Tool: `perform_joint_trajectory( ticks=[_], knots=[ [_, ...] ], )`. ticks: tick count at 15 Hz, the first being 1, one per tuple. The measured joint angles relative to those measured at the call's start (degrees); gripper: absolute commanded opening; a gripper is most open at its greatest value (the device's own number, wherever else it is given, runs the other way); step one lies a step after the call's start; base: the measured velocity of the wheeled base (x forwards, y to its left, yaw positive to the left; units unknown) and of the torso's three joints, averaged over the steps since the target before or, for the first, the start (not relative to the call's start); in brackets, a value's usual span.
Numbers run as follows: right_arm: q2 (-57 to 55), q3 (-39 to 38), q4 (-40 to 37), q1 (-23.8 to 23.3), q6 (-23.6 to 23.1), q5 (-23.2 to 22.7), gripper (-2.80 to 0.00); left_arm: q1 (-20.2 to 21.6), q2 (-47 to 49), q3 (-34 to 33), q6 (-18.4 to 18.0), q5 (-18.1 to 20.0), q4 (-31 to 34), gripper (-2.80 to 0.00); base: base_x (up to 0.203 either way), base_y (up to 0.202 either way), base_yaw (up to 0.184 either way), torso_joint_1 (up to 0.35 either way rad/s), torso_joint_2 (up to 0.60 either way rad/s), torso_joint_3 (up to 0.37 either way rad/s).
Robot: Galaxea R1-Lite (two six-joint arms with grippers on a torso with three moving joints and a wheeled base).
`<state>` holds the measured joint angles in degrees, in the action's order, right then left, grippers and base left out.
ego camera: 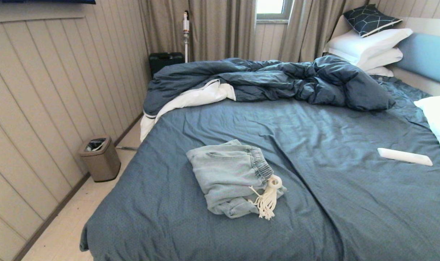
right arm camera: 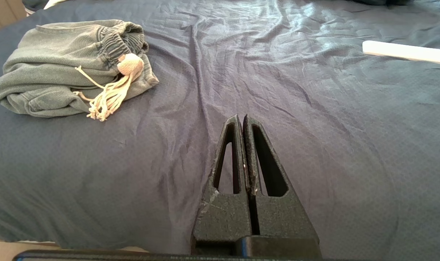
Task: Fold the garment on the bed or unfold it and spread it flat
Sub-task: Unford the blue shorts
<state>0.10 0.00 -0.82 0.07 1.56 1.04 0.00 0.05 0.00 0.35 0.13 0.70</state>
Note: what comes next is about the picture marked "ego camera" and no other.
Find light blue denim shorts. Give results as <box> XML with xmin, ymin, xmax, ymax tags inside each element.
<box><xmin>186</xmin><ymin>140</ymin><xmax>288</xmax><ymax>220</ymax></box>

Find dark blue white-lined duvet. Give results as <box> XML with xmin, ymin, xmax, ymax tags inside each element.
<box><xmin>139</xmin><ymin>56</ymin><xmax>396</xmax><ymax>142</ymax></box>

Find black hard suitcase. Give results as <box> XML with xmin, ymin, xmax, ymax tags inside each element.
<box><xmin>148</xmin><ymin>52</ymin><xmax>185</xmax><ymax>79</ymax></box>

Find wide beige curtain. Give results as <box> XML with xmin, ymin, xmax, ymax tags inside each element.
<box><xmin>138</xmin><ymin>0</ymin><xmax>256</xmax><ymax>62</ymax></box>

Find white stick vacuum cleaner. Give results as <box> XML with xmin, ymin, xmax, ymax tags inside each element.
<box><xmin>182</xmin><ymin>10</ymin><xmax>190</xmax><ymax>63</ymax></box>

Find blue bed sheet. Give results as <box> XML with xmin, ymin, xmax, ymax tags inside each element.
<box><xmin>78</xmin><ymin>76</ymin><xmax>440</xmax><ymax>261</ymax></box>

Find brown trash bin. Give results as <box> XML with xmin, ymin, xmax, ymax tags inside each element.
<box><xmin>78</xmin><ymin>136</ymin><xmax>122</xmax><ymax>182</ymax></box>

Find narrow beige curtain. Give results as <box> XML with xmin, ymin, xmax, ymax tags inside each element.
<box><xmin>278</xmin><ymin>0</ymin><xmax>351</xmax><ymax>63</ymax></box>

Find small white pillow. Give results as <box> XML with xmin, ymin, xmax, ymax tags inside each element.
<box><xmin>363</xmin><ymin>66</ymin><xmax>394</xmax><ymax>78</ymax></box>

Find large white pillow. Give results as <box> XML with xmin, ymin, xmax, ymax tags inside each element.
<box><xmin>324</xmin><ymin>28</ymin><xmax>414</xmax><ymax>67</ymax></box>

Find flat white pillow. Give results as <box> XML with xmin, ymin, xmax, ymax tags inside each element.
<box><xmin>356</xmin><ymin>47</ymin><xmax>404</xmax><ymax>72</ymax></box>

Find long white remote control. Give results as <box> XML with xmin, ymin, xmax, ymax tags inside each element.
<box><xmin>378</xmin><ymin>148</ymin><xmax>433</xmax><ymax>167</ymax></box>

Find dark geometric patterned cushion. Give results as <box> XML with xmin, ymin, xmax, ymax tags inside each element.
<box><xmin>343</xmin><ymin>4</ymin><xmax>403</xmax><ymax>38</ymax></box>

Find plump white pillow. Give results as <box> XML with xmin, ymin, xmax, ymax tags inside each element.
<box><xmin>414</xmin><ymin>96</ymin><xmax>440</xmax><ymax>171</ymax></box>

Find light blue padded headboard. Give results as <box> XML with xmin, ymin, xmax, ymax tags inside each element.
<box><xmin>396</xmin><ymin>33</ymin><xmax>440</xmax><ymax>87</ymax></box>

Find window with grey frame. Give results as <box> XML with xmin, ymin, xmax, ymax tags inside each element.
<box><xmin>256</xmin><ymin>0</ymin><xmax>294</xmax><ymax>23</ymax></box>

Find beige bed frame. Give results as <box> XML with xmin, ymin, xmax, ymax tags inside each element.
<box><xmin>332</xmin><ymin>15</ymin><xmax>440</xmax><ymax>98</ymax></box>

